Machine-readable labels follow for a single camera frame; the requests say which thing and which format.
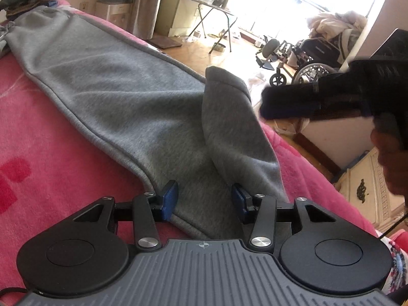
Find laundry pile on wheelchair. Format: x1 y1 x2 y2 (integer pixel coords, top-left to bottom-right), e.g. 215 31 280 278
307 11 367 43

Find olive cabinet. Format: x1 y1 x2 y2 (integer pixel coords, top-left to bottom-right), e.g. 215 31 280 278
155 0 180 36

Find grey sweatpants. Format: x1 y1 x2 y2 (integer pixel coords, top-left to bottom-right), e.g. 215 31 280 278
1 7 288 239

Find folding table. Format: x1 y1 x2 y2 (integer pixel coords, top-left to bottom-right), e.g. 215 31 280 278
182 0 239 55

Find brown floor mat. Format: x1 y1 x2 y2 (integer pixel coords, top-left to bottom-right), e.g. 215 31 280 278
146 35 183 50

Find wheelchair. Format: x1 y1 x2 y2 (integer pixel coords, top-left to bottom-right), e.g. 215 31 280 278
255 37 342 86

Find person right hand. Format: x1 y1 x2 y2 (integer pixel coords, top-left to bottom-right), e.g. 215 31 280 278
371 119 408 198

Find wall socket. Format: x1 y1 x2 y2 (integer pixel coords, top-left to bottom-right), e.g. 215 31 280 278
80 2 88 12

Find white water dispenser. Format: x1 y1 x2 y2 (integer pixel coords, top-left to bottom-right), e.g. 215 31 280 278
95 2 131 30

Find black cable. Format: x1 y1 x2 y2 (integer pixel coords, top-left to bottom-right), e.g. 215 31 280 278
377 208 408 240

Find pink floral blanket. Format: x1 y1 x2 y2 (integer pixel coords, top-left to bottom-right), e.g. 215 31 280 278
0 0 380 303

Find beige curtain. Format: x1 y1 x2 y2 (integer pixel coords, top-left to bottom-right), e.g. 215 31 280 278
127 0 160 40

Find cream cabinet with handle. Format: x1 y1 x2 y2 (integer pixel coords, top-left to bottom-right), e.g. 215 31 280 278
334 148 405 232

